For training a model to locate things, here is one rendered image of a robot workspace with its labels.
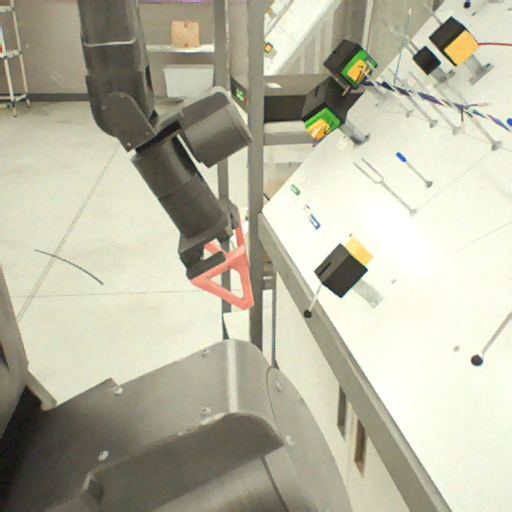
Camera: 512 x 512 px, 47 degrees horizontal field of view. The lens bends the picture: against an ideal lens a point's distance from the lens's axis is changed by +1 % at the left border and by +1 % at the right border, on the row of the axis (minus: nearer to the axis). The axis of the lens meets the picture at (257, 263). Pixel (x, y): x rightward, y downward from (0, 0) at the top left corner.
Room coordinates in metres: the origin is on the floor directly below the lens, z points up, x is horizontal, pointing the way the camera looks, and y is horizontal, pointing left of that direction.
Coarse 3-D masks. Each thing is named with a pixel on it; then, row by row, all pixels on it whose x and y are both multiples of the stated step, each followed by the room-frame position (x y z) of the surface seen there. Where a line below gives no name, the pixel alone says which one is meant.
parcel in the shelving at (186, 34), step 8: (176, 24) 7.30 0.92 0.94; (184, 24) 7.30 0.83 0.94; (192, 24) 7.31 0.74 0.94; (176, 32) 7.30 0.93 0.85; (184, 32) 7.30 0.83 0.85; (192, 32) 7.31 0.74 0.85; (200, 32) 7.55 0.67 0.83; (176, 40) 7.30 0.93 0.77; (184, 40) 7.30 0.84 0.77; (192, 40) 7.31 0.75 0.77
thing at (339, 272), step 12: (336, 252) 0.81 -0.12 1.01; (348, 252) 0.79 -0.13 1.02; (324, 264) 0.81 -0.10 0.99; (336, 264) 0.79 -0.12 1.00; (348, 264) 0.79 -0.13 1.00; (360, 264) 0.79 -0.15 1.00; (324, 276) 0.79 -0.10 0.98; (336, 276) 0.78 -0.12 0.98; (348, 276) 0.79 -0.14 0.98; (360, 276) 0.79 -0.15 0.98; (336, 288) 0.78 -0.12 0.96; (348, 288) 0.79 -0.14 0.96; (360, 288) 0.81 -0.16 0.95; (372, 288) 0.83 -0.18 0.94; (312, 300) 0.80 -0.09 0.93; (372, 300) 0.81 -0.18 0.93
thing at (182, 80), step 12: (168, 72) 7.29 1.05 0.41; (180, 72) 7.30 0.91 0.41; (192, 72) 7.31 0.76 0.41; (204, 72) 7.32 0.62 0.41; (168, 84) 7.32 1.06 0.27; (180, 84) 7.33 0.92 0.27; (192, 84) 7.33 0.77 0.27; (204, 84) 7.35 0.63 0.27; (168, 96) 7.33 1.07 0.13; (180, 96) 7.34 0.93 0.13; (192, 96) 7.35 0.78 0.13
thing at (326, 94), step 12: (324, 84) 1.24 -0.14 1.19; (336, 84) 1.24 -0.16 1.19; (312, 96) 1.24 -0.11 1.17; (324, 96) 1.19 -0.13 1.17; (336, 96) 1.21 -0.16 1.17; (312, 108) 1.19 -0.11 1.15; (336, 108) 1.19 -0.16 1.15; (348, 108) 1.22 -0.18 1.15; (348, 120) 1.24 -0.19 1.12; (348, 132) 1.25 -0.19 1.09; (360, 132) 1.25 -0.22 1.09; (360, 144) 1.24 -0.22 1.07
